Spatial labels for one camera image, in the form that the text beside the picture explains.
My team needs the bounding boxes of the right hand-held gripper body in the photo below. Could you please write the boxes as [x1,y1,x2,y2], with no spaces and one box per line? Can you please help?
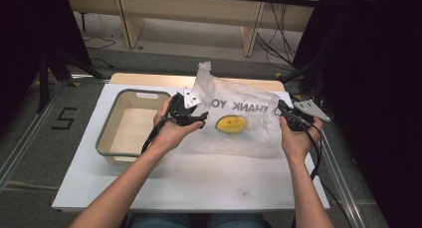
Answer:
[286,99,332,132]

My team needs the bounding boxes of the bundle of black cables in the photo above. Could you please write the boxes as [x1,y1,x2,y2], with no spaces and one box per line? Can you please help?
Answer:
[255,2,298,69]

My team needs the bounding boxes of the white board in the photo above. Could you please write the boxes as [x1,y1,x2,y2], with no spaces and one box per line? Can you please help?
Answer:
[52,83,331,212]

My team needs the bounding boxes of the black curtain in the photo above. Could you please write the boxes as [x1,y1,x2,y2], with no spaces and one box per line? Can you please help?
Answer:
[292,0,422,228]
[0,0,94,136]

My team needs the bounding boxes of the light wooden desk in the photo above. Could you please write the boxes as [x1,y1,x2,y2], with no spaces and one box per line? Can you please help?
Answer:
[64,0,322,58]

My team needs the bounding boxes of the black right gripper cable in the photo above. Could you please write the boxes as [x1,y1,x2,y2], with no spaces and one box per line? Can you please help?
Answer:
[303,120,325,181]

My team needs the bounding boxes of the clear plastic bag yellow face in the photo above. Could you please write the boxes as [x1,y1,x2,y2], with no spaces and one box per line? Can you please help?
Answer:
[174,61,284,160]

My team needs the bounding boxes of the beige bin with grey rim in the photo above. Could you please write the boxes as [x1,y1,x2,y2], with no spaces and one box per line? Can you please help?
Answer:
[95,88,173,166]

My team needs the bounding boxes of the person's left hand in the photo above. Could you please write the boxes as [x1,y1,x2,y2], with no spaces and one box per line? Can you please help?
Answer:
[150,98,205,153]

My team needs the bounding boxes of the person's legs in jeans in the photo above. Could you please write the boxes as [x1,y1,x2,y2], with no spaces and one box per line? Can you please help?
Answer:
[128,212,267,228]

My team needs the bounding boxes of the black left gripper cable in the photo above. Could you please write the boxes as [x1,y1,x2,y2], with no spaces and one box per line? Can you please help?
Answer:
[140,101,174,155]

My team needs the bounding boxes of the metal floor rail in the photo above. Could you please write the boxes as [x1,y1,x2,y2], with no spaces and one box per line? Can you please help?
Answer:
[292,94,367,228]
[0,73,111,191]

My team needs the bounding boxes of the black metal stand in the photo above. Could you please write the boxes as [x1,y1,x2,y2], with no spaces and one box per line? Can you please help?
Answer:
[280,53,325,105]

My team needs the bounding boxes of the wooden table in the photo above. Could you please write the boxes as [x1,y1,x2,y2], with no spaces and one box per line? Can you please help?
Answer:
[108,72,287,93]

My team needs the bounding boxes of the thin black floor cable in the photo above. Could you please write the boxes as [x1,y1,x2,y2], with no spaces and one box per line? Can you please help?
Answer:
[82,35,117,51]

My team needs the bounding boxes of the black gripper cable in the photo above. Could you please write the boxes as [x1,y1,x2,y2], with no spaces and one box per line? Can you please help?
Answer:
[303,120,325,181]
[140,101,174,155]

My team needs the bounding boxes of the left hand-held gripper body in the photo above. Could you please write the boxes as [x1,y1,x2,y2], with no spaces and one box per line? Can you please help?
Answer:
[168,87,203,126]

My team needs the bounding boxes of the person's right hand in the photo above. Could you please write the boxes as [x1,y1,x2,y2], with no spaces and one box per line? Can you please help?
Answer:
[280,116,324,163]

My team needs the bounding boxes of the black tripod stand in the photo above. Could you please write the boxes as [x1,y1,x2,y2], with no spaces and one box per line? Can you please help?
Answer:
[35,48,105,114]

